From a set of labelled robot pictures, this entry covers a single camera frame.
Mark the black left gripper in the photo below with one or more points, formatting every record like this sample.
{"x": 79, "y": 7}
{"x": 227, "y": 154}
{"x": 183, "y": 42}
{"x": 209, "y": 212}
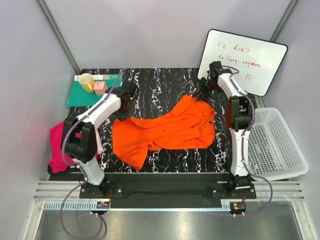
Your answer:
{"x": 122, "y": 117}

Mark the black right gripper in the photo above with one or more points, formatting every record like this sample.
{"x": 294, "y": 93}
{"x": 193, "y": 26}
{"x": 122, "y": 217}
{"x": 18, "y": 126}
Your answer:
{"x": 204, "y": 95}

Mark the orange t shirt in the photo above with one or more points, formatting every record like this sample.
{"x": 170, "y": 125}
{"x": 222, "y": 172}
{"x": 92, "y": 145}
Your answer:
{"x": 189, "y": 125}

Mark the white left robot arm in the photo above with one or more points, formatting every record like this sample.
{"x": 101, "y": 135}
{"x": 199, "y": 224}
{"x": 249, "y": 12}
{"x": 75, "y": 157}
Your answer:
{"x": 79, "y": 143}

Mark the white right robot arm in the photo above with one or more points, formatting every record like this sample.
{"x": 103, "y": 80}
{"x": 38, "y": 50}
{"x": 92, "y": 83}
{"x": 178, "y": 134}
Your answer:
{"x": 239, "y": 119}

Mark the pink cube box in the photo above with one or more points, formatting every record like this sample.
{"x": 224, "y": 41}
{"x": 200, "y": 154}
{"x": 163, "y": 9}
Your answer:
{"x": 100, "y": 88}

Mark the yellow mug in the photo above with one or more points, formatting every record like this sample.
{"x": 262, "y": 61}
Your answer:
{"x": 87, "y": 82}

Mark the white whiteboard with red writing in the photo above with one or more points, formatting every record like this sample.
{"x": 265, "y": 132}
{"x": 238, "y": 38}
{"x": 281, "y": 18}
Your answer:
{"x": 257, "y": 60}

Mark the folded black t shirt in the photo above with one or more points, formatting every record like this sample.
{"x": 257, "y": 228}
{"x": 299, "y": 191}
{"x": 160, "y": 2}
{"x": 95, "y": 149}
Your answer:
{"x": 68, "y": 170}

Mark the folded magenta t shirt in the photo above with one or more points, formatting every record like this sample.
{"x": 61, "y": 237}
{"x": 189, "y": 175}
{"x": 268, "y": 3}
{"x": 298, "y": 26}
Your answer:
{"x": 57, "y": 162}

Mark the white perforated plastic basket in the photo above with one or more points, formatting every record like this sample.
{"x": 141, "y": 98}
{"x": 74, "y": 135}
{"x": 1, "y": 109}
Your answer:
{"x": 273, "y": 152}

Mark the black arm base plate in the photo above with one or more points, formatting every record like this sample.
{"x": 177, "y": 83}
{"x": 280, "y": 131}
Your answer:
{"x": 164, "y": 191}

